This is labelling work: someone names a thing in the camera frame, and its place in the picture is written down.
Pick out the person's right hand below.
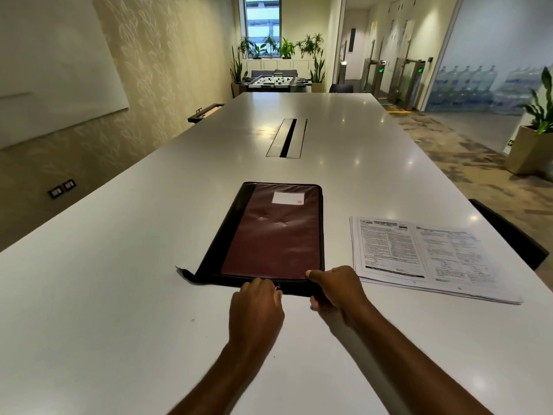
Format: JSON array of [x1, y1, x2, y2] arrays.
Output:
[[305, 265, 373, 330]]

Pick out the person's right forearm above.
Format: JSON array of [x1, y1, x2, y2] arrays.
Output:
[[341, 300, 494, 415]]

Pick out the white low cabinet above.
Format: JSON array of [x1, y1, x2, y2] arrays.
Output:
[[240, 58, 326, 81]]

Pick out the group of water cooler bottles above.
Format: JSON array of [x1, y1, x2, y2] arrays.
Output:
[[425, 64, 546, 115]]

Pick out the window with glass pane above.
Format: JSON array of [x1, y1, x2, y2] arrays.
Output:
[[244, 0, 282, 42]]

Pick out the stack of printed paper sheets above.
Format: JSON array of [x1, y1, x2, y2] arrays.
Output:
[[349, 216, 524, 305]]

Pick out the person's left hand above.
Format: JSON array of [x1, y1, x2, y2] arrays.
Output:
[[228, 277, 286, 352]]

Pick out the tall snake plant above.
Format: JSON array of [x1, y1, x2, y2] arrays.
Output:
[[230, 46, 248, 99], [309, 49, 327, 94]]

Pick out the beige square planter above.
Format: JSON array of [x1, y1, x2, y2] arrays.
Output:
[[505, 124, 553, 176]]

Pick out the maroon leather zip folder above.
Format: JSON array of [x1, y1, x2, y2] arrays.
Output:
[[175, 182, 325, 299]]

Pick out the person's left forearm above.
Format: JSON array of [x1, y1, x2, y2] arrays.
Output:
[[168, 341, 274, 415]]

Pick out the white wall whiteboard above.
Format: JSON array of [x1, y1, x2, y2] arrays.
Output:
[[0, 0, 130, 150]]

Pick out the row of potted green plants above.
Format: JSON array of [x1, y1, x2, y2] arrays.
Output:
[[237, 33, 325, 60]]

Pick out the foosball table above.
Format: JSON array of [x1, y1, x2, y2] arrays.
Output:
[[239, 70, 313, 94]]

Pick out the green leafy floor plant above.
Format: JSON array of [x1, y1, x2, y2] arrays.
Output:
[[523, 66, 553, 135]]

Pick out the black office chair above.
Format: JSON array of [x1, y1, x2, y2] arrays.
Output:
[[468, 198, 550, 271]]

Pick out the metal table cable hatch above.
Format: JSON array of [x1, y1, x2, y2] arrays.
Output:
[[265, 118, 308, 159]]

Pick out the metal turnstile gates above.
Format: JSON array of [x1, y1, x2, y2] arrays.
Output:
[[360, 57, 429, 111]]

